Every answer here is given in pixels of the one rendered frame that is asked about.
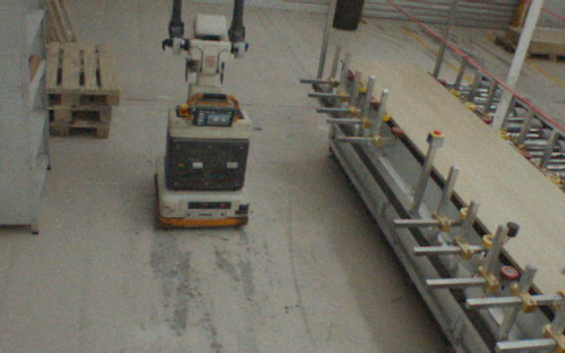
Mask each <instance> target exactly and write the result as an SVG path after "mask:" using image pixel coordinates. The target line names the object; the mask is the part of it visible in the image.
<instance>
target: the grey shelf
mask: <svg viewBox="0 0 565 353"><path fill-rule="evenodd" d="M41 2H42V3H41ZM41 6H42V7H41ZM39 26H40V33H39ZM42 33H43V34H42ZM40 40H41V55H40ZM43 42H44V43H43ZM43 47H44V48H43ZM43 50H44V51H43ZM31 55H37V56H39V57H40V58H41V63H39V65H38V67H37V71H36V73H35V75H34V77H33V80H32V82H31V84H29V67H28V58H29V57H30V56H31ZM43 55H44V56H43ZM20 57H21V58H20ZM43 58H44V59H43ZM21 59H22V70H21ZM44 72H45V73H44ZM22 75H23V88H22ZM47 79H48V78H47V55H46V31H45V10H44V0H39V10H38V0H0V225H9V224H30V221H31V230H32V234H38V233H39V229H38V221H37V219H38V217H37V213H38V206H39V201H40V195H41V193H42V190H43V185H44V181H45V177H46V171H47V170H51V165H50V146H49V124H48V101H47ZM25 80H26V81H25ZM41 82H42V95H41ZM44 86H45V87H44ZM44 89H45V90H44ZM23 91H24V100H23ZM44 91H45V92H44ZM44 96H45V98H44ZM42 102H43V108H42ZM44 102H45V103H44ZM45 107H46V108H45ZM24 115H25V116H24ZM45 121H46V122H45ZM43 128H44V137H43ZM46 133H47V134H46ZM46 135H47V136H46ZM46 140H47V141H46ZM46 142H47V143H46ZM44 143H45V153H44ZM47 150H48V151H47ZM47 152H48V153H47Z"/></svg>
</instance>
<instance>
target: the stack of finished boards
mask: <svg viewBox="0 0 565 353"><path fill-rule="evenodd" d="M522 31H523V28H522V27H511V26H508V27H507V30H506V33H505V36H506V37H507V38H509V39H511V40H513V42H514V43H516V44H518V43H519V41H520V37H521V34H522ZM532 35H533V36H532V39H531V42H530V44H529V47H528V50H530V51H531V52H541V53H554V54H565V32H560V31H548V30H543V29H536V28H534V29H533V32H532Z"/></svg>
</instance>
